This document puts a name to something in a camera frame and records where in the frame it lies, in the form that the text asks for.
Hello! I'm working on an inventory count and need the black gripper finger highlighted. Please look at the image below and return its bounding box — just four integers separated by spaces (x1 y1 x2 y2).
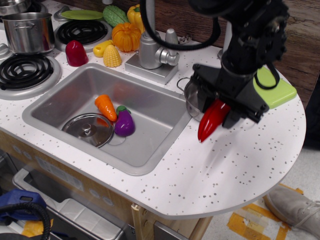
222 109 247 129
197 83 217 113

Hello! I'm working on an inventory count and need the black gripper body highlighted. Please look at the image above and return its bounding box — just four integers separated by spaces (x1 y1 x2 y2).
191 64 269 123

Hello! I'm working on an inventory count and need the red toy chili pepper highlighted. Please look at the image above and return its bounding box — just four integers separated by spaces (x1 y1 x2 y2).
197 99 231 143

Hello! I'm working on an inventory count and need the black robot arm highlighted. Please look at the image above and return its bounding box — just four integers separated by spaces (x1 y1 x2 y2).
189 0 289 129

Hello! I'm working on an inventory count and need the small steel pot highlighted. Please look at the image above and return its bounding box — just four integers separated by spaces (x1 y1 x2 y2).
176 77 204 122

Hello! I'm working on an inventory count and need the yellow toy bell pepper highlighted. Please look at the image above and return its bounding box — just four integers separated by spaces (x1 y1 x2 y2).
127 4 145 34

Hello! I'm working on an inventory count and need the steel pot lid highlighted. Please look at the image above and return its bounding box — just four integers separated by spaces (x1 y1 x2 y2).
62 113 114 148

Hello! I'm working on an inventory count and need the dark red toy pepper piece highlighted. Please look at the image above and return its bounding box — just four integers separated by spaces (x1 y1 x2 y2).
65 40 89 67

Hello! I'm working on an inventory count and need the large steel pot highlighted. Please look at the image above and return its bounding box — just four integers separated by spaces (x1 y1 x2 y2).
1 12 55 54

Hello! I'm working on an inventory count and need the light green cutting board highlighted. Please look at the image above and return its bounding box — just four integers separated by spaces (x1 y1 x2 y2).
253 67 297 109

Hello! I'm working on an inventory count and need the silver toy faucet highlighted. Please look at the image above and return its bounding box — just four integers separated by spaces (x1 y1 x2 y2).
124 0 180 85

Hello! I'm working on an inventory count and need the purple toy eggplant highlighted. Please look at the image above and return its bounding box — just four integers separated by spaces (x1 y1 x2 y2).
114 105 136 137

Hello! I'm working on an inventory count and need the orange toy pumpkin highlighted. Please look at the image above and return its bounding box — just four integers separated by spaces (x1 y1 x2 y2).
111 22 142 52

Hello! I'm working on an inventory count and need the yellow toy corn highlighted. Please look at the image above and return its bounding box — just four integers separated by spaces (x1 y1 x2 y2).
103 45 122 68

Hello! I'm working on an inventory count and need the orange toy carrot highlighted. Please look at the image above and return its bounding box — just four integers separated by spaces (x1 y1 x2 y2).
94 94 118 122

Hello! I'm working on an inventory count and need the grey shoe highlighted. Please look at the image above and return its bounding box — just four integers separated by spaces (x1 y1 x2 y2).
263 185 320 239

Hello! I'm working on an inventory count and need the yellow toy banana piece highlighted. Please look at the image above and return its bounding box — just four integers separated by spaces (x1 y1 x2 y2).
93 39 113 58

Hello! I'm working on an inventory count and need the green toy bitter gourd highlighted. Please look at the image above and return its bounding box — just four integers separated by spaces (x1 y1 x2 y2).
102 5 129 28

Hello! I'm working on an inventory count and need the rear black stove burner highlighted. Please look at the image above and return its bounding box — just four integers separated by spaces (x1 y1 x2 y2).
56 20 108 45

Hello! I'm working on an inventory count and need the black stove burner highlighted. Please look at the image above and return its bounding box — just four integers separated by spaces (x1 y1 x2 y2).
56 20 108 45
0 54 54 90

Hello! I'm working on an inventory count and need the silver toy sink basin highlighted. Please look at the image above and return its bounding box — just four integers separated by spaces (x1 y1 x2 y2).
22 63 191 175

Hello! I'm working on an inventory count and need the green toy plate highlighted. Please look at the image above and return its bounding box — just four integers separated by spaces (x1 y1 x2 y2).
61 10 103 20

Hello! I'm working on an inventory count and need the front black stove burner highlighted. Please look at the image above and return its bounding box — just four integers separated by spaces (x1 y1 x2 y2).
0 54 54 90

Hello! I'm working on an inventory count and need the steel bowl at corner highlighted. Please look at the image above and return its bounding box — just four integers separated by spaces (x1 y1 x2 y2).
0 0 31 16

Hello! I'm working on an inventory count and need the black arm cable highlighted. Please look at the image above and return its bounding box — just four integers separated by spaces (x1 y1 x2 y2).
139 0 221 51

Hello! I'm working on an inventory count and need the grey oven door handle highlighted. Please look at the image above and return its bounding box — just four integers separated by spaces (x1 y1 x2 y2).
12 168 126 240

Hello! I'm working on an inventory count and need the blue tool with black hose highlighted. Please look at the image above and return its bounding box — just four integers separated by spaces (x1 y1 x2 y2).
0 189 51 240

